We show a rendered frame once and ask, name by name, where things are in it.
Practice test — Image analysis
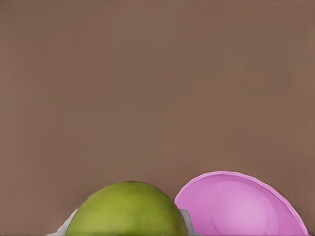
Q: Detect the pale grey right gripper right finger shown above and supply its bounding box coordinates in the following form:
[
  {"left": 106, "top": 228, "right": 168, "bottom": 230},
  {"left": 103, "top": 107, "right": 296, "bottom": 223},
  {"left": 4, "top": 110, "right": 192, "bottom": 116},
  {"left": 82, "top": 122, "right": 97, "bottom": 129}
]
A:
[{"left": 179, "top": 208, "right": 196, "bottom": 236}]

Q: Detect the pink bowl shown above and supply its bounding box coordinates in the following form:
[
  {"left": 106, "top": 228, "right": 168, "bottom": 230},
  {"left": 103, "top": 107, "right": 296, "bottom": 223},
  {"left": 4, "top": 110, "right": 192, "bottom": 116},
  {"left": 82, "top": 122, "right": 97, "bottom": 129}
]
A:
[{"left": 174, "top": 171, "right": 310, "bottom": 236}]

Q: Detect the green apple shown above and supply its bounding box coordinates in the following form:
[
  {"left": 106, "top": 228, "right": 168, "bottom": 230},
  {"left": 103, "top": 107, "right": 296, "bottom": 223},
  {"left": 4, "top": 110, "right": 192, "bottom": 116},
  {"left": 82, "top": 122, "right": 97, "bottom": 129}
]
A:
[{"left": 64, "top": 180, "right": 189, "bottom": 236}]

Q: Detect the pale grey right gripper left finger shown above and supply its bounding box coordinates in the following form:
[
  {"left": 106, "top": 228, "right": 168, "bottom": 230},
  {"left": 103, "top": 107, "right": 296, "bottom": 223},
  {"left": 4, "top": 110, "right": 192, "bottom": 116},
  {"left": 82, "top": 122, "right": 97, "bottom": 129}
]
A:
[{"left": 56, "top": 208, "right": 78, "bottom": 236}]

